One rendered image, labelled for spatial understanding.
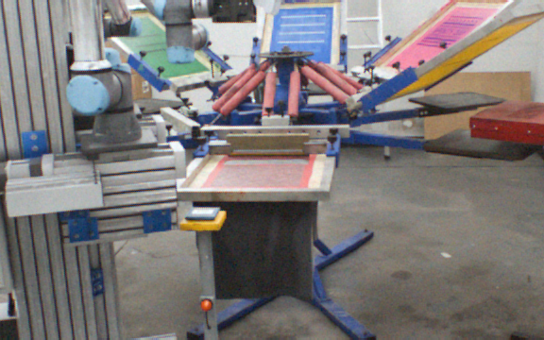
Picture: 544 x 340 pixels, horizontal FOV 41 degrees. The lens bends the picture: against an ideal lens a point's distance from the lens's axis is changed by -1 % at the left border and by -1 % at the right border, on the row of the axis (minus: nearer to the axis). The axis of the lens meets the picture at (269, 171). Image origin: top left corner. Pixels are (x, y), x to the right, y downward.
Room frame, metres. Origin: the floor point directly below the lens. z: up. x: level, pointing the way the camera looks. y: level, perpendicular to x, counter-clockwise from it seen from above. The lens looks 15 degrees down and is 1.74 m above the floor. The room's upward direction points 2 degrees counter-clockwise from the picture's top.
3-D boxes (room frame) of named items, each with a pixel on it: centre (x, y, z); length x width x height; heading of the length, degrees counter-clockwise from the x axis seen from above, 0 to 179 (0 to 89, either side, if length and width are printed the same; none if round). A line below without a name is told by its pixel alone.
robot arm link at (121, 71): (2.22, 0.47, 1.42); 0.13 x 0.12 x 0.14; 169
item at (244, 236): (2.59, 0.07, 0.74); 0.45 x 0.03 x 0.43; 82
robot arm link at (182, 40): (2.06, 0.23, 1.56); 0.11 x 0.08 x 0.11; 169
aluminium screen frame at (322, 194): (2.88, 0.03, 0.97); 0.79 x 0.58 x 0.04; 172
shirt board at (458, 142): (3.51, -0.64, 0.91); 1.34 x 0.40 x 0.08; 52
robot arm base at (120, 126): (2.23, 0.46, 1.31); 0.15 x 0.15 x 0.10
